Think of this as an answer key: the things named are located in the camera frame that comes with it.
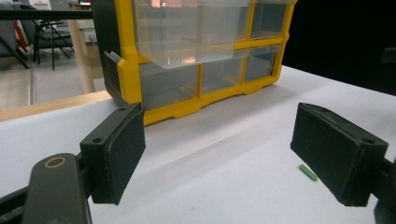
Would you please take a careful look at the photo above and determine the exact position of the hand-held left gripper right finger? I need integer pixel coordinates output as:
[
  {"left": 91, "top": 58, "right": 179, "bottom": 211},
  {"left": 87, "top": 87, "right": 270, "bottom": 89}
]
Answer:
[{"left": 290, "top": 102, "right": 390, "bottom": 208}]

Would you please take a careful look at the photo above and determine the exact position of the white table sheet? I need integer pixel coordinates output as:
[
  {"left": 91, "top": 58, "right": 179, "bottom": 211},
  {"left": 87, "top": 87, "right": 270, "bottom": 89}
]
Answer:
[{"left": 0, "top": 64, "right": 396, "bottom": 224}]

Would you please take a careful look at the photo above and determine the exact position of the clear plastic drawer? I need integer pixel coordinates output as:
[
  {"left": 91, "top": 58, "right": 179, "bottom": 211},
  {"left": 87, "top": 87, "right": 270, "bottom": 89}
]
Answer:
[{"left": 132, "top": 0, "right": 251, "bottom": 70}]

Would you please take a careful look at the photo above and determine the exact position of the black chair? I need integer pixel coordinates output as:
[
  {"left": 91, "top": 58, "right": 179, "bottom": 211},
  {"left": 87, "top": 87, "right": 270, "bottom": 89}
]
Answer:
[{"left": 32, "top": 18, "right": 76, "bottom": 71}]

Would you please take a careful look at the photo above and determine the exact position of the wooden table leg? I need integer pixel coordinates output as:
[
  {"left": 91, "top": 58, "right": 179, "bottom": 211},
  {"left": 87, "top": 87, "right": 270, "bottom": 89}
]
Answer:
[{"left": 66, "top": 19, "right": 96, "bottom": 94}]

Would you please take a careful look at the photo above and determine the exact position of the yellow black drawer organizer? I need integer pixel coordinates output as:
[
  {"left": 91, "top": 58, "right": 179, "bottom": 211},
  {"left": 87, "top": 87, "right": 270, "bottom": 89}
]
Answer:
[{"left": 92, "top": 0, "right": 298, "bottom": 127}]

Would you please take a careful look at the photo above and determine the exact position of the black metal bar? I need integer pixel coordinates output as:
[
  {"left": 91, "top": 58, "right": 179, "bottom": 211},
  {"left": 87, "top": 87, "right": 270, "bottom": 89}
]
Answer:
[{"left": 0, "top": 8, "right": 94, "bottom": 21}]

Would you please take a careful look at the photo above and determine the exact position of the small green stick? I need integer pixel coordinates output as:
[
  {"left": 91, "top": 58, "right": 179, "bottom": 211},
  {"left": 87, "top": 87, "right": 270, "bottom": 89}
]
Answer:
[{"left": 298, "top": 163, "right": 319, "bottom": 182}]

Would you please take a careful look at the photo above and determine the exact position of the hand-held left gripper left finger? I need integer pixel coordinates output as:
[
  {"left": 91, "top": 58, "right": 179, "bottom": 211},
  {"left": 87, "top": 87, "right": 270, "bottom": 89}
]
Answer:
[{"left": 78, "top": 102, "right": 148, "bottom": 206}]

